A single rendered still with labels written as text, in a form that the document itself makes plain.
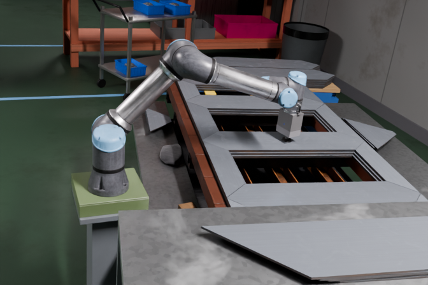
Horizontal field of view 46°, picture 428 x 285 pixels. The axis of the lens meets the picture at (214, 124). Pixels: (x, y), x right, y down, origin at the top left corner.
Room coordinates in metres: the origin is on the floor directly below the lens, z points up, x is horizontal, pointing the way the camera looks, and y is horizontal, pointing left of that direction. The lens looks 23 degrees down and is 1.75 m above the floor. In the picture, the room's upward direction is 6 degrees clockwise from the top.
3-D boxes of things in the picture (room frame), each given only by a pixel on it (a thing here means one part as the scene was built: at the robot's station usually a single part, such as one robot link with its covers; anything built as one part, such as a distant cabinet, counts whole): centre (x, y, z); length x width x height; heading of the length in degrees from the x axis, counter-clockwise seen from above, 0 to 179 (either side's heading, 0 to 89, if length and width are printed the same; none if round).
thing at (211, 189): (1.91, 0.06, 0.80); 1.62 x 0.04 x 0.06; 14
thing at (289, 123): (2.01, -0.33, 0.94); 0.10 x 0.09 x 0.16; 127
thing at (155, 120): (2.42, 0.29, 0.70); 0.39 x 0.12 x 0.04; 14
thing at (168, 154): (2.05, 0.18, 0.70); 0.20 x 0.10 x 0.03; 1
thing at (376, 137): (2.39, -0.80, 0.77); 0.45 x 0.20 x 0.04; 14
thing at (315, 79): (3.05, -0.30, 0.82); 0.80 x 0.40 x 0.06; 104
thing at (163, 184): (2.07, 0.23, 0.67); 1.30 x 0.20 x 0.03; 14
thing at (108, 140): (1.67, 0.37, 0.90); 0.13 x 0.12 x 0.14; 16
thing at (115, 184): (1.65, 0.37, 0.78); 0.15 x 0.15 x 0.10
